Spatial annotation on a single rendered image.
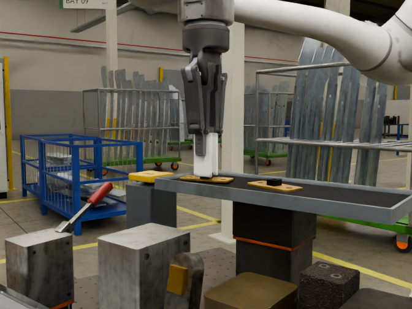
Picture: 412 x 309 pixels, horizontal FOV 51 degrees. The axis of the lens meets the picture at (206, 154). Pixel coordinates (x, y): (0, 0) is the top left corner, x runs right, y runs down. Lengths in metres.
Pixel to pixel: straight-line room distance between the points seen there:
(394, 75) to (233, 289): 0.72
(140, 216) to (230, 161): 3.46
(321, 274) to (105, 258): 0.27
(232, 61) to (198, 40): 3.56
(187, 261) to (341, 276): 0.17
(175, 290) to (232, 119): 3.74
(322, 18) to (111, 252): 0.61
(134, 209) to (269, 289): 0.38
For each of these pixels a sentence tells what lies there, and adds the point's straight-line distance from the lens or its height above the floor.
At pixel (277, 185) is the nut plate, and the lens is 0.65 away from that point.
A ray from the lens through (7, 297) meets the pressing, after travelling 0.73.
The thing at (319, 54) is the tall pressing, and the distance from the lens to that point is 5.35.
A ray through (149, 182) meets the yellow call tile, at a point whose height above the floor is 1.15.
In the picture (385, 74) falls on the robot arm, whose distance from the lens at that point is 1.06.
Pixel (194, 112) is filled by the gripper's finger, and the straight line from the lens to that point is 0.65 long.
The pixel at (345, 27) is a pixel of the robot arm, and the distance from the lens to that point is 0.94.
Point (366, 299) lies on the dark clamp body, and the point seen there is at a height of 1.08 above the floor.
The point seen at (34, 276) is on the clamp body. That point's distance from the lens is 0.77.
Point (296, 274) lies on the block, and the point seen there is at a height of 1.04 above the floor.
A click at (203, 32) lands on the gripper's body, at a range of 0.67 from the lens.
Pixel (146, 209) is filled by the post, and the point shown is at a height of 1.10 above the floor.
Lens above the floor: 1.27
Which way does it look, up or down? 5 degrees down
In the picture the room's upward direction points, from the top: straight up
